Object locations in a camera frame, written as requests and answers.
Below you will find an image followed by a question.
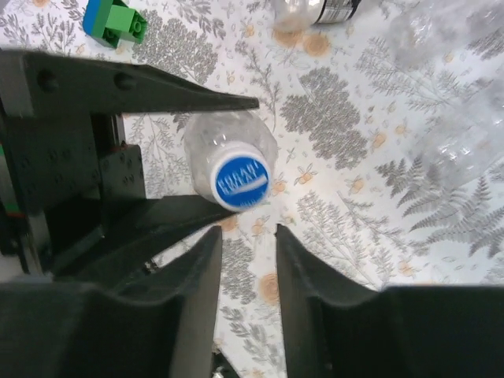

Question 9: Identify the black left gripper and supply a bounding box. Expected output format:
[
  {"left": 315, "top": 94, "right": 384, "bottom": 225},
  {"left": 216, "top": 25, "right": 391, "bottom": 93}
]
[{"left": 1, "top": 50, "right": 259, "bottom": 280}]

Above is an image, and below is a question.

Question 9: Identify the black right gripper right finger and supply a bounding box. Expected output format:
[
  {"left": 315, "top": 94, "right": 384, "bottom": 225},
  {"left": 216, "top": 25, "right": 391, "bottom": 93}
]
[{"left": 276, "top": 225, "right": 503, "bottom": 377}]

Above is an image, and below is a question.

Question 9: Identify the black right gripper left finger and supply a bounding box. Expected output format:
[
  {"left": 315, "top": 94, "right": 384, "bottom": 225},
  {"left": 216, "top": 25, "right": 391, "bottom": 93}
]
[{"left": 1, "top": 226, "right": 222, "bottom": 377}]

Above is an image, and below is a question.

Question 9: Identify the Pocari Sweat cap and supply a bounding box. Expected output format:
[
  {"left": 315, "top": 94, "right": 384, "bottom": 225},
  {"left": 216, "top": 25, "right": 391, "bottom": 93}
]
[{"left": 209, "top": 141, "right": 272, "bottom": 212}]

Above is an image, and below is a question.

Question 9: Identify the clear bottle black label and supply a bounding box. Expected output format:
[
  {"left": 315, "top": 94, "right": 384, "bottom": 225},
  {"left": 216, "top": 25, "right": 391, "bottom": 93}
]
[{"left": 271, "top": 0, "right": 361, "bottom": 32}]

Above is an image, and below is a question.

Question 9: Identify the tall clear plastic bottle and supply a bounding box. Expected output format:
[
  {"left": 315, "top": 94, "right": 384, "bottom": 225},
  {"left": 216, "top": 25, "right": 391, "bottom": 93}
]
[{"left": 385, "top": 1, "right": 503, "bottom": 67}]

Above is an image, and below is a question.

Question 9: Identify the blue green toy block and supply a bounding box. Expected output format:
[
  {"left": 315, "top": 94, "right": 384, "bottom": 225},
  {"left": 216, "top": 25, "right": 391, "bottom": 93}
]
[{"left": 83, "top": 0, "right": 147, "bottom": 49}]

